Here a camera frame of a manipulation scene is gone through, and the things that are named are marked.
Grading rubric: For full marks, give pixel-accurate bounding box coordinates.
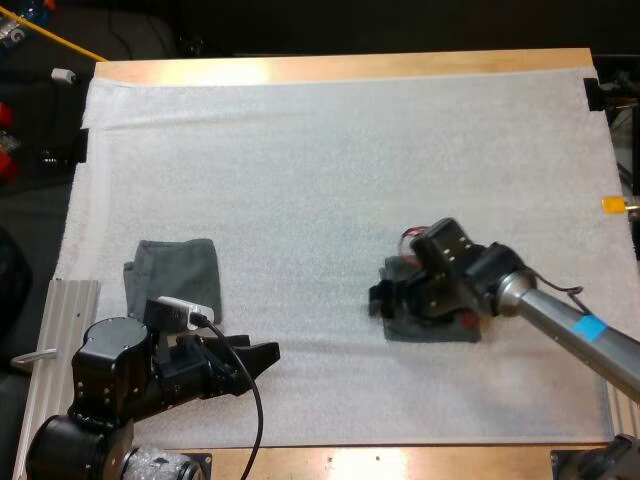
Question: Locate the thin dark cable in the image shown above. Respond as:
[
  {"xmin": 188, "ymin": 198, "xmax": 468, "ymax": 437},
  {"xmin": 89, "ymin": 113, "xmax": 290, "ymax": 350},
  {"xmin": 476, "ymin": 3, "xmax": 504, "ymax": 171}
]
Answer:
[{"xmin": 528, "ymin": 269, "xmax": 585, "ymax": 314}]

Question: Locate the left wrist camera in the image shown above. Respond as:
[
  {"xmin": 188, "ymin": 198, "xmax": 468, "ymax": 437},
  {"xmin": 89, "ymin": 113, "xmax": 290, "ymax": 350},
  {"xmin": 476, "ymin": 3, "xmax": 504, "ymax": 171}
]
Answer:
[{"xmin": 143, "ymin": 295, "xmax": 216, "ymax": 332}]

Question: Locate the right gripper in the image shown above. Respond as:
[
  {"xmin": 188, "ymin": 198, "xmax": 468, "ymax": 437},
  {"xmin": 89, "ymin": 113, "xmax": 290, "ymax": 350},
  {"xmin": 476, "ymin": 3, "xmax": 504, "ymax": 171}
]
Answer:
[{"xmin": 368, "ymin": 269, "xmax": 476, "ymax": 327}]

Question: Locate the ribbed aluminium rail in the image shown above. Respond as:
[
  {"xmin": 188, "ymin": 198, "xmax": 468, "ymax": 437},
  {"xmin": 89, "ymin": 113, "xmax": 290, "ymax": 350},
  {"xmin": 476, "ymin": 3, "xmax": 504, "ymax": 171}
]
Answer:
[
  {"xmin": 603, "ymin": 378, "xmax": 640, "ymax": 443},
  {"xmin": 11, "ymin": 279, "xmax": 102, "ymax": 480}
]

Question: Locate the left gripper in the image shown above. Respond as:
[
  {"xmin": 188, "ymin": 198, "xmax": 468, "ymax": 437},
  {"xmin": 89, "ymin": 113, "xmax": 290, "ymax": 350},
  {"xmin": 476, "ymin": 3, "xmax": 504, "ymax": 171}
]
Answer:
[{"xmin": 153, "ymin": 331, "xmax": 282, "ymax": 402}]

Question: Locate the dark table clamp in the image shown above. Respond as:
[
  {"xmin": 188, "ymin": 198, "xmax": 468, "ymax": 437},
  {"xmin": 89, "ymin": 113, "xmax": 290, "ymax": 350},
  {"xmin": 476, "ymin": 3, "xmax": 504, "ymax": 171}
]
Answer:
[{"xmin": 582, "ymin": 77, "xmax": 607, "ymax": 113}]

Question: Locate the black camera cable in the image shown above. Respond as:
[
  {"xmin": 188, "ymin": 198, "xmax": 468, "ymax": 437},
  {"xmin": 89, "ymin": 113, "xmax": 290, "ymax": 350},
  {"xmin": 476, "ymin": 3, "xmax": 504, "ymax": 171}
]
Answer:
[{"xmin": 188, "ymin": 308, "xmax": 265, "ymax": 480}]

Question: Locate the folded grey-green towel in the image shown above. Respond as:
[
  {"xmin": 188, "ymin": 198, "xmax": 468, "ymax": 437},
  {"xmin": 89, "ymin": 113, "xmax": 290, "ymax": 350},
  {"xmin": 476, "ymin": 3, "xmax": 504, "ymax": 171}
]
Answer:
[
  {"xmin": 377, "ymin": 254, "xmax": 483, "ymax": 345},
  {"xmin": 122, "ymin": 238, "xmax": 224, "ymax": 324}
]

